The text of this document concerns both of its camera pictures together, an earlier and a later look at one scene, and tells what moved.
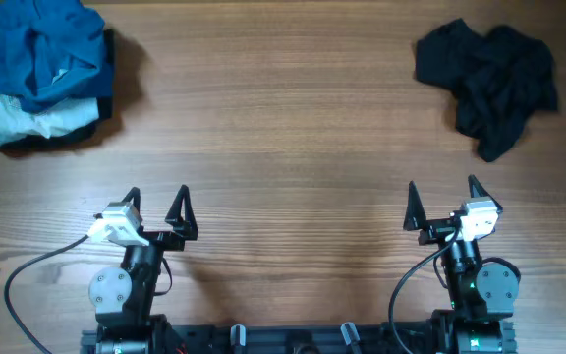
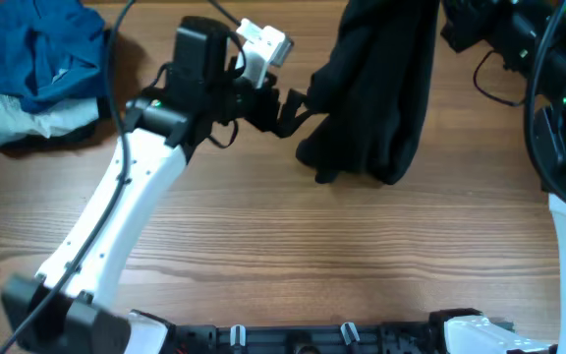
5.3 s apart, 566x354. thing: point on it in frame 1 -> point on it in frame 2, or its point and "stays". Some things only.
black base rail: x=497 y=337 stays
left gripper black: x=160 y=237 -> x=279 y=114
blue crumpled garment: x=40 y=53 stays
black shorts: x=497 y=82 -> x=372 y=90
